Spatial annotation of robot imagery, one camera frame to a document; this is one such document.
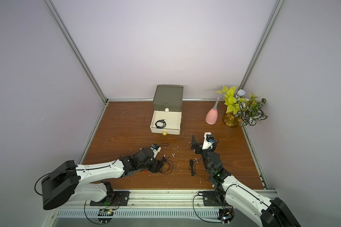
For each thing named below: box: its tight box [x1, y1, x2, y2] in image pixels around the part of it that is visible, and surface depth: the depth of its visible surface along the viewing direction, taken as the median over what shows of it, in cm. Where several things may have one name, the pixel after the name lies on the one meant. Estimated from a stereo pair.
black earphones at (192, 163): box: [188, 157, 201, 177], surface depth 87 cm
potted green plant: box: [215, 85, 268, 129], surface depth 87 cm
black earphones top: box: [154, 119, 167, 129], surface depth 97 cm
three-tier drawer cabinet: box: [151, 84, 184, 121], surface depth 97 cm
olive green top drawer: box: [152, 103, 183, 113], surface depth 93 cm
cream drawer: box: [149, 110, 183, 136], surface depth 96 cm
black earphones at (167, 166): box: [160, 154, 174, 175], surface depth 86 cm
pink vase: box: [205, 98, 220, 125], surface depth 102 cm
